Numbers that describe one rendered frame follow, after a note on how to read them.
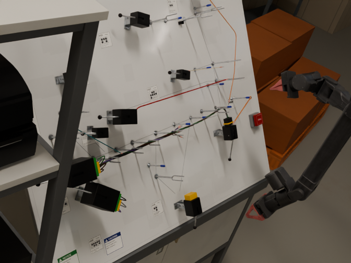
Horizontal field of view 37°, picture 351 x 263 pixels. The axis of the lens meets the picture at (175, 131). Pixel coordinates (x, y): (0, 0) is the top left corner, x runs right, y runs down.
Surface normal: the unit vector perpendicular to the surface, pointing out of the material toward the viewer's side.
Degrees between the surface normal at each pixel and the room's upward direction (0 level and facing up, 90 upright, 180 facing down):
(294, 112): 0
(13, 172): 0
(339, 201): 0
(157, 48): 54
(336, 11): 90
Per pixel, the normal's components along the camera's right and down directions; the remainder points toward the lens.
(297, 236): 0.26, -0.78
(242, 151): 0.70, 0.00
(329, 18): -0.60, 0.33
